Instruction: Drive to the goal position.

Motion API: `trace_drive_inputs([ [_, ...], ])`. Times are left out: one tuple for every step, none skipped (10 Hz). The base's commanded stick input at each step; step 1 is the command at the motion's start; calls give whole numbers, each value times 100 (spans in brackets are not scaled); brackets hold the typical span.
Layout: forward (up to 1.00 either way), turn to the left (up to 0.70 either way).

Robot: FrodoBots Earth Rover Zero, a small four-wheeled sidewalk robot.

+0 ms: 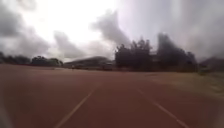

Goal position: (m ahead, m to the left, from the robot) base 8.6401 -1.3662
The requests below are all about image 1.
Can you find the long low-roofed building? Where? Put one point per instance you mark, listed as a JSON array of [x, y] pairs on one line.
[[88, 62]]

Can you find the clump of tall trees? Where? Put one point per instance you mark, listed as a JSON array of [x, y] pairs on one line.
[[143, 55]]

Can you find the red running track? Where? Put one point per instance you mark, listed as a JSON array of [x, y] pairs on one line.
[[113, 103]]

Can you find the row of low trees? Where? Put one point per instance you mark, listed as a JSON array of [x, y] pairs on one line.
[[40, 61]]

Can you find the grass strip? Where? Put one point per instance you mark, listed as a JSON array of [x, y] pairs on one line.
[[196, 83]]

